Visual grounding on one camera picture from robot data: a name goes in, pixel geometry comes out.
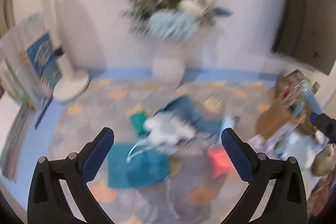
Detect pink clay bag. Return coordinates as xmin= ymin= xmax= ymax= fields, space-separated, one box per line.
xmin=207 ymin=148 xmax=233 ymax=178

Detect black television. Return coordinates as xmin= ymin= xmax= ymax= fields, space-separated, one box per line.
xmin=272 ymin=0 xmax=335 ymax=76

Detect light blue tape roll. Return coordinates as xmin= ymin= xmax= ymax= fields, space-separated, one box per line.
xmin=221 ymin=115 xmax=235 ymax=131

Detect cream tube package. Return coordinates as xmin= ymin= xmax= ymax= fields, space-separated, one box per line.
xmin=203 ymin=94 xmax=226 ymax=116

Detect white desk lamp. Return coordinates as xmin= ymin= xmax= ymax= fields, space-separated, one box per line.
xmin=41 ymin=0 xmax=90 ymax=103

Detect green small box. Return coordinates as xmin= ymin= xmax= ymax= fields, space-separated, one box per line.
xmin=129 ymin=111 xmax=149 ymax=136

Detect stack of books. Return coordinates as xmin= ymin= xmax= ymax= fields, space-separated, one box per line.
xmin=1 ymin=13 xmax=53 ymax=182

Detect white fluffy plush cloud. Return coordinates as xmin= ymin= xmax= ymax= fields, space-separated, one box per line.
xmin=143 ymin=112 xmax=197 ymax=145

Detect teal blue cloth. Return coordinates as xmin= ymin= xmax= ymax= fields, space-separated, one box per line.
xmin=155 ymin=96 xmax=222 ymax=136

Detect white ribbed vase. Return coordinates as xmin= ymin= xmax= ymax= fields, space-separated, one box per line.
xmin=151 ymin=41 xmax=186 ymax=88

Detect blue white artificial flowers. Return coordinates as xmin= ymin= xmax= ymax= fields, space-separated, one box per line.
xmin=122 ymin=0 xmax=233 ymax=42

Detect teal drawstring pouch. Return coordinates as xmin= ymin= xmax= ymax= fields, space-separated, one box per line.
xmin=106 ymin=139 xmax=180 ymax=219

